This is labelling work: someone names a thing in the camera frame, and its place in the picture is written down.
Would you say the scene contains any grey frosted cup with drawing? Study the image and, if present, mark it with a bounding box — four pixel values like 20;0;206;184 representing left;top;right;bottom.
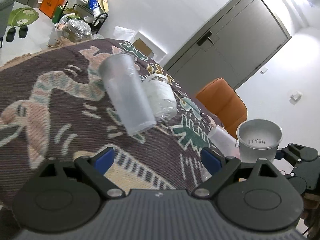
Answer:
236;119;283;163

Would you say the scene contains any pink frosted cup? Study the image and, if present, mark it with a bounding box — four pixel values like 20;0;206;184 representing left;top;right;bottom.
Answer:
208;126;240;159

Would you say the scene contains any large frosted plastic cup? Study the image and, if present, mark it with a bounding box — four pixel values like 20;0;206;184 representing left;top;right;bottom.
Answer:
98;53;156;135

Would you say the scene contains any orange leather chair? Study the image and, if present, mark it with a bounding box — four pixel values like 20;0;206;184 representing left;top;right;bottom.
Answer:
196;77;247;139

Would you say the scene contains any patterned woven tablecloth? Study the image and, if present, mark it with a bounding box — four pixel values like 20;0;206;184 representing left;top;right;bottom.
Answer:
1;39;220;207

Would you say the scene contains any clear plastic jar white label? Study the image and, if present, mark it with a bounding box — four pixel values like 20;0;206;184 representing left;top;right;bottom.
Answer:
142;74;177;122

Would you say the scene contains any grey door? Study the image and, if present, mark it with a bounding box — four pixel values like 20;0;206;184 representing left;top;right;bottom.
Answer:
164;0;291;94

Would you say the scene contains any brown cardboard piece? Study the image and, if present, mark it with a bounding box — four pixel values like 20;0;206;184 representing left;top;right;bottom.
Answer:
133;38;153;57

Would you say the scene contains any white plastic bag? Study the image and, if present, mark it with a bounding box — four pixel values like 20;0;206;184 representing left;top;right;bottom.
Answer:
113;25;136;42

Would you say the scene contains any black slipper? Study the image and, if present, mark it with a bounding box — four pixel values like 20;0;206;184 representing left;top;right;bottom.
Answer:
6;27;16;43
19;25;28;38

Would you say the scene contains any black storage rack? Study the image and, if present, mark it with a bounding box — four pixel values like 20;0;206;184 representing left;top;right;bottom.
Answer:
60;0;108;34

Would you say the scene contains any orange paper bag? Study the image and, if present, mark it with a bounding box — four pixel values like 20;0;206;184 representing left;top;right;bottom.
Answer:
40;0;65;18

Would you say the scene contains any white wall switch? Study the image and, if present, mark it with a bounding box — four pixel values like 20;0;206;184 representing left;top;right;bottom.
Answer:
291;90;302;101

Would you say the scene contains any small white door switch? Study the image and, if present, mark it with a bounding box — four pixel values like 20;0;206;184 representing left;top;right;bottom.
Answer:
260;67;268;74

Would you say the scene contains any black door handle lock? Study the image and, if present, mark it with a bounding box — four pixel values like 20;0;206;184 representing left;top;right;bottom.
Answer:
197;31;213;46

